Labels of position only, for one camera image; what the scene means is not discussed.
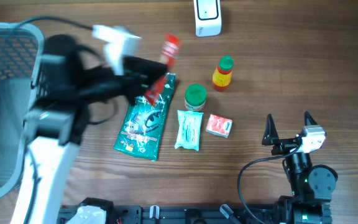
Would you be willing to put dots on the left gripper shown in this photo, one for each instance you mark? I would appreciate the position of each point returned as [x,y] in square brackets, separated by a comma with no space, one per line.
[137,65]

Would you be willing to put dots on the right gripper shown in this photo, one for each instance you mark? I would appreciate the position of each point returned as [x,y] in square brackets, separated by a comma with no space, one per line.
[271,138]

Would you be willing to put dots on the red snack packet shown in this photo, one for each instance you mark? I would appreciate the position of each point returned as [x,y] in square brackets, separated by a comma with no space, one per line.
[170,49]

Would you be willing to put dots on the green 3M glove packet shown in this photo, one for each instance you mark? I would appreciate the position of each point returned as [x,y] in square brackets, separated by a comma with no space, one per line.
[142,130]

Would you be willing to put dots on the green lid small jar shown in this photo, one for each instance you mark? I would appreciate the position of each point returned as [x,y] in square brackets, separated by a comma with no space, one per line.
[195,97]

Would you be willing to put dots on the red small box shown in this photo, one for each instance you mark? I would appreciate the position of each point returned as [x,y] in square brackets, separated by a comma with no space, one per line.
[219,126]

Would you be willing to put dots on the light green wipes pack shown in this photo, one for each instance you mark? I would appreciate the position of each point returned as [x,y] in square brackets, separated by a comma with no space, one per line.
[189,130]

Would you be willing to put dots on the red sauce bottle green cap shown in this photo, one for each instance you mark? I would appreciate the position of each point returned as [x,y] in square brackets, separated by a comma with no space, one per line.
[223,73]

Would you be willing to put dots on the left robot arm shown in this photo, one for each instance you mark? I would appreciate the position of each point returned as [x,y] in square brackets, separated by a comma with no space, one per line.
[55,123]

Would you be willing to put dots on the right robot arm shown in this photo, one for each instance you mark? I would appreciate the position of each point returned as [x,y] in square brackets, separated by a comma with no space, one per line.
[312,186]

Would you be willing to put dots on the white barcode scanner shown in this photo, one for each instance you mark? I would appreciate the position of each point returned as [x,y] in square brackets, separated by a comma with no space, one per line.
[208,20]

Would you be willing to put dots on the grey plastic shopping basket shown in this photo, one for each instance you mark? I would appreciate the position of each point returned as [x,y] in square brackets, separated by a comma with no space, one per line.
[20,70]

